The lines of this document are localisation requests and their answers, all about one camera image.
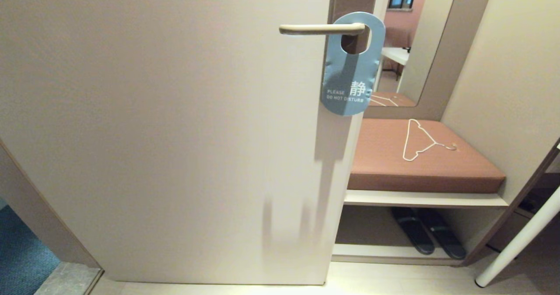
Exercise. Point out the white bench base board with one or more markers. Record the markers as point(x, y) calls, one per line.
point(393, 253)

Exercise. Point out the beige room door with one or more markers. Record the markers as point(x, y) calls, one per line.
point(175, 133)

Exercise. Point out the white table leg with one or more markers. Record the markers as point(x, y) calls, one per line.
point(516, 244)

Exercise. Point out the blue and white door hanger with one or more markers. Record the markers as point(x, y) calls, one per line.
point(345, 80)

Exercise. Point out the white bench seat board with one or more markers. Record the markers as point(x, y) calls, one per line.
point(415, 198)

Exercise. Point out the wall mirror brown frame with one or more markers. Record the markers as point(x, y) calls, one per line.
point(420, 32)

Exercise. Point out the brown bench seat cushion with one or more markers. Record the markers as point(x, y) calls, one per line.
point(437, 172)

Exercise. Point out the black slipper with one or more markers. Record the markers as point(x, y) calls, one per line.
point(448, 242)
point(415, 236)

